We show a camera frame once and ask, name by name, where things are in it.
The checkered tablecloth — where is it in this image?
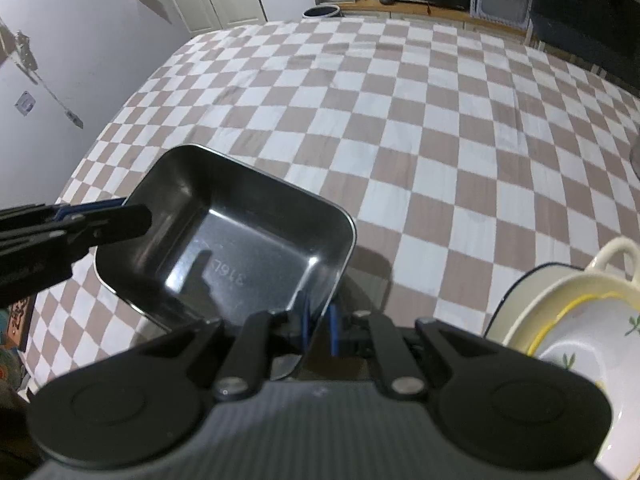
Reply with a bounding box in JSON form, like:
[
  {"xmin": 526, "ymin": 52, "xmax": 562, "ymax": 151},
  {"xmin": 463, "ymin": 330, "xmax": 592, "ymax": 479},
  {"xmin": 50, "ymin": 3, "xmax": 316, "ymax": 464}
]
[{"xmin": 22, "ymin": 15, "xmax": 640, "ymax": 396}]

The orange printed sticker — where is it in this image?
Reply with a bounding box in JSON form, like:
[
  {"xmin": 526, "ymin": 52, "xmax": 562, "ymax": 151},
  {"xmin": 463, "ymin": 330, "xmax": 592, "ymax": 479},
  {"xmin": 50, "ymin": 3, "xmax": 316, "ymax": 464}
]
[{"xmin": 6, "ymin": 296, "xmax": 35, "ymax": 352}]

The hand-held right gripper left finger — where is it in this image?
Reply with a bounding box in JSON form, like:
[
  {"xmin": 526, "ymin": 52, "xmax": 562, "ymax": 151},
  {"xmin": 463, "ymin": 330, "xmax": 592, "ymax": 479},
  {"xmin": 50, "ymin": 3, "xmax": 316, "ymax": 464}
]
[{"xmin": 142, "ymin": 296, "xmax": 317, "ymax": 400}]

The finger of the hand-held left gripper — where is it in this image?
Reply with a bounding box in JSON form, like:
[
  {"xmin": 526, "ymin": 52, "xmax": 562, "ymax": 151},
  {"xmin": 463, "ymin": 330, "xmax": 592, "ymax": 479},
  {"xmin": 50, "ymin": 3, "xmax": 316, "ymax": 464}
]
[
  {"xmin": 0, "ymin": 204, "xmax": 154, "ymax": 267},
  {"xmin": 0, "ymin": 198, "xmax": 127, "ymax": 234}
]

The cream bowl with handles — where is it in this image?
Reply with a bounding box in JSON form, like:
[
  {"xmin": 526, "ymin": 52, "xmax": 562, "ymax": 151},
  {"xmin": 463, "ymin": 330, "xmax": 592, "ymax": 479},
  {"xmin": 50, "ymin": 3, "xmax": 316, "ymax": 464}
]
[{"xmin": 485, "ymin": 237, "xmax": 640, "ymax": 361}]

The floral yellow-rimmed ceramic bowl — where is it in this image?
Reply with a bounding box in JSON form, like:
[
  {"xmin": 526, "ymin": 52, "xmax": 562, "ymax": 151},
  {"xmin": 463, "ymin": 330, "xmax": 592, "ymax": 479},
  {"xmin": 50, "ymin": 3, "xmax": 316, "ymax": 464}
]
[{"xmin": 529, "ymin": 294, "xmax": 640, "ymax": 480}]

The dark round trash bin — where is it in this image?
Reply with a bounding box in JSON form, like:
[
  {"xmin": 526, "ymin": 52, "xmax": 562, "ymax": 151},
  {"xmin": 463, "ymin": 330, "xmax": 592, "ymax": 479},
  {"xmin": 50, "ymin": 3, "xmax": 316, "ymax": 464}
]
[{"xmin": 302, "ymin": 5, "xmax": 344, "ymax": 21}]

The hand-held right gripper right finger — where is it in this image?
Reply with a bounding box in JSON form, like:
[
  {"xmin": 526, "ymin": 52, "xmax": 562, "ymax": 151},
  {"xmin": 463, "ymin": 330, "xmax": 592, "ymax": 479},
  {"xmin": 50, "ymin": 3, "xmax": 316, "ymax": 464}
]
[{"xmin": 327, "ymin": 305, "xmax": 502, "ymax": 400}]

